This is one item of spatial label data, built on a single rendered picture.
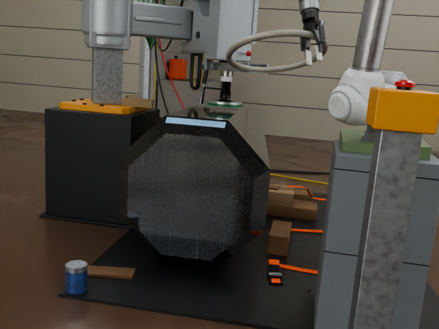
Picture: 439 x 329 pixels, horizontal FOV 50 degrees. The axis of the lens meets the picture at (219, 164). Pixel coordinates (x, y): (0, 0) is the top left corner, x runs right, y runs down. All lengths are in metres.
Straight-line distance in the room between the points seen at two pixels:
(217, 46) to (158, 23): 0.70
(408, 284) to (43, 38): 8.03
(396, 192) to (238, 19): 2.02
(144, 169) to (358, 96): 1.21
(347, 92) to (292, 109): 6.06
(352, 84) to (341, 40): 6.01
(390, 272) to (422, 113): 0.34
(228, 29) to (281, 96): 5.03
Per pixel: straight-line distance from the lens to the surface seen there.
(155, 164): 2.47
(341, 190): 1.90
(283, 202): 3.56
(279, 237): 2.84
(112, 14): 3.26
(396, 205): 1.04
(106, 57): 3.33
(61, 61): 9.02
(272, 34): 2.14
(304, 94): 7.80
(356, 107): 1.78
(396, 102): 0.98
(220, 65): 2.90
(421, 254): 2.01
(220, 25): 2.85
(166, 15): 3.44
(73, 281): 2.34
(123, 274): 2.51
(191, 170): 2.43
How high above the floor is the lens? 1.11
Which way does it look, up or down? 12 degrees down
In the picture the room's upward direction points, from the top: 4 degrees clockwise
